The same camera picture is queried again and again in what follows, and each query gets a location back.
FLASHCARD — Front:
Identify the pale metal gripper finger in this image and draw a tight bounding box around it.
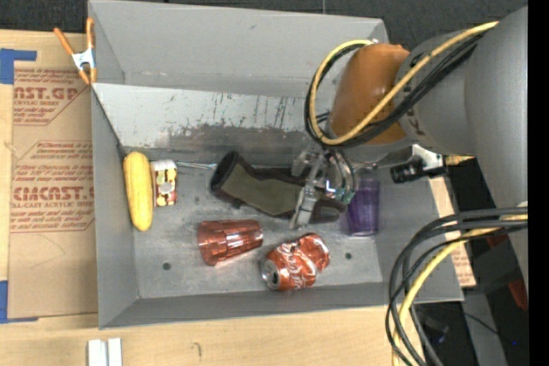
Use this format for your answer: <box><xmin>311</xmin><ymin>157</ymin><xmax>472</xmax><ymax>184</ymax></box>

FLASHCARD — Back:
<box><xmin>302</xmin><ymin>182</ymin><xmax>322</xmax><ymax>207</ymax></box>
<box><xmin>290</xmin><ymin>195</ymin><xmax>311</xmax><ymax>231</ymax></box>

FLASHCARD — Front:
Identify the purple clear plastic cup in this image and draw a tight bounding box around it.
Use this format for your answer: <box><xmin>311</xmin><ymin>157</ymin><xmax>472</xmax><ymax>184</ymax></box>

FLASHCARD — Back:
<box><xmin>345</xmin><ymin>177</ymin><xmax>382</xmax><ymax>237</ymax></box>

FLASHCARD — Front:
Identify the crushed red soda can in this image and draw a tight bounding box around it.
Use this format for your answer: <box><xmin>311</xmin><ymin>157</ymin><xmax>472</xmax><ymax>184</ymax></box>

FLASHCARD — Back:
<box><xmin>260</xmin><ymin>232</ymin><xmax>332</xmax><ymax>293</ymax></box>

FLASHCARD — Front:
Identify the red clear plastic cup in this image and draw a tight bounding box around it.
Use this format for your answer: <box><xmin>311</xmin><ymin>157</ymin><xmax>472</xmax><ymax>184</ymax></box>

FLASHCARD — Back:
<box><xmin>196</xmin><ymin>219</ymin><xmax>265</xmax><ymax>267</ymax></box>

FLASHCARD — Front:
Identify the grey metal bin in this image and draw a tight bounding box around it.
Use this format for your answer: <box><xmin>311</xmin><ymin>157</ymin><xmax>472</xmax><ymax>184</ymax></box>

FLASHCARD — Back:
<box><xmin>87</xmin><ymin>0</ymin><xmax>466</xmax><ymax>330</ymax></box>

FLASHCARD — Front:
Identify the yellow toy corn cob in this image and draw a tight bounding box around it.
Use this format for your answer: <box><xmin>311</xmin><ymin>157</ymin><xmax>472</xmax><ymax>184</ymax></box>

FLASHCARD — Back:
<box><xmin>122</xmin><ymin>151</ymin><xmax>155</xmax><ymax>233</ymax></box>

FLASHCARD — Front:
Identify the brown cardboard board red print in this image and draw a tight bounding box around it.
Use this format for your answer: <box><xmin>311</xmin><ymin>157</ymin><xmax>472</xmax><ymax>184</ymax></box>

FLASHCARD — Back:
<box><xmin>0</xmin><ymin>28</ymin><xmax>100</xmax><ymax>325</ymax></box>

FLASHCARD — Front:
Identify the black cylinder on white bracket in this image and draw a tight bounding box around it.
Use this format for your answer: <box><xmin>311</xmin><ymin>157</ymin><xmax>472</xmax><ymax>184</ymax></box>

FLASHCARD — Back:
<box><xmin>389</xmin><ymin>143</ymin><xmax>475</xmax><ymax>184</ymax></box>

